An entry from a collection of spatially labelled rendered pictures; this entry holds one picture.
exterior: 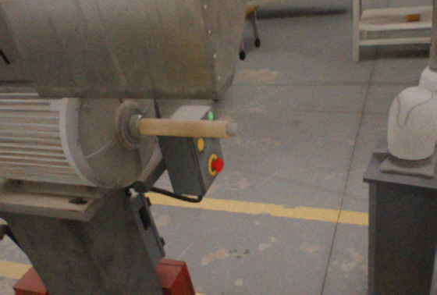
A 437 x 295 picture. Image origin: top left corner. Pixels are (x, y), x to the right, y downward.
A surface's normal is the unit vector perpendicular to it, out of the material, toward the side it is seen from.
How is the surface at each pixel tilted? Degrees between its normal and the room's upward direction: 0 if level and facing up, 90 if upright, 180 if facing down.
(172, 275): 0
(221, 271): 0
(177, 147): 90
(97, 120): 85
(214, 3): 90
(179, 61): 90
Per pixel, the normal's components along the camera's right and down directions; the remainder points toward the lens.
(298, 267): -0.14, -0.82
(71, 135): -0.32, 0.25
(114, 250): 0.95, 0.06
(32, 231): -0.29, 0.56
